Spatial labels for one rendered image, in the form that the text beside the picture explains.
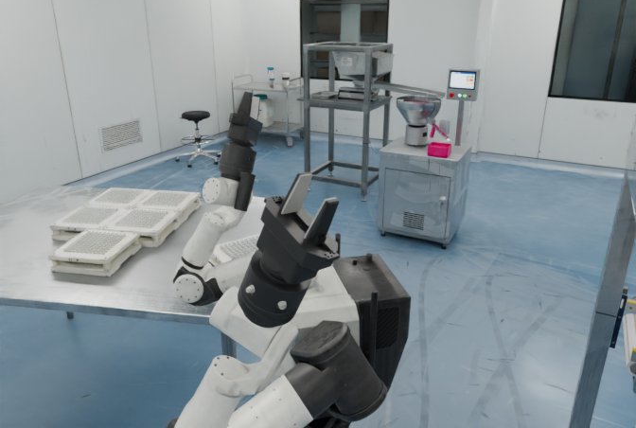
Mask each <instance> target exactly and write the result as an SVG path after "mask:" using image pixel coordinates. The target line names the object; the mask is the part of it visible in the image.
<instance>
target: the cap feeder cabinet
mask: <svg viewBox="0 0 636 428"><path fill-rule="evenodd" d="M428 142H429V143H432V142H438V143H446V144H451V152H450V156H449V157H448V158H442V157H434V156H428V155H427V152H428V145H429V144H425V145H415V147H414V148H412V146H413V145H409V144H406V143H405V136H400V137H399V138H397V139H396V140H394V141H392V142H391V143H389V144H388V145H386V146H385V147H383V148H382V149H380V150H379V152H380V168H379V190H378V211H377V228H378V230H381V231H382V233H381V234H380V235H381V236H382V237H385V234H384V231H386V232H391V233H396V234H400V235H404V236H409V237H414V238H419V239H423V240H428V241H436V242H441V243H443V246H441V249H447V247H446V246H445V244H449V242H450V240H451V238H452V236H453V235H454V233H455V232H456V230H457V229H458V228H459V225H460V223H461V222H462V221H463V219H464V216H465V207H466V199H467V190H468V174H469V165H470V156H471V149H472V146H473V144H469V143H461V145H460V146H454V145H455V142H452V141H444V140H435V139H427V143H428Z"/></svg>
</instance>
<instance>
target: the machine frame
mask: <svg viewBox="0 0 636 428"><path fill-rule="evenodd" d="M635 237H636V222H635V216H634V210H633V205H632V200H631V194H630V189H629V183H628V178H627V168H626V171H625V175H624V180H623V184H622V188H621V192H620V197H619V201H618V205H617V209H616V213H615V218H614V222H613V227H612V230H611V235H610V239H609V247H608V252H607V255H606V260H605V264H604V269H603V273H602V277H601V281H600V286H599V290H598V295H597V298H596V303H595V307H594V312H593V316H592V323H591V328H590V332H589V337H588V341H587V350H586V352H585V355H584V358H583V363H582V367H581V371H580V375H579V380H578V384H577V389H576V392H575V397H574V405H573V409H572V414H571V417H570V422H569V426H568V428H590V425H591V421H592V414H593V409H594V406H595V402H596V398H597V394H598V390H599V386H600V382H601V378H602V374H603V370H604V366H605V362H606V359H607V354H608V350H609V346H610V339H611V336H612V332H613V327H614V323H615V319H616V315H617V312H618V308H619V304H620V300H621V295H622V291H623V288H624V284H625V280H626V276H627V268H628V265H629V261H630V257H631V253H632V249H633V245H634V241H635Z"/></svg>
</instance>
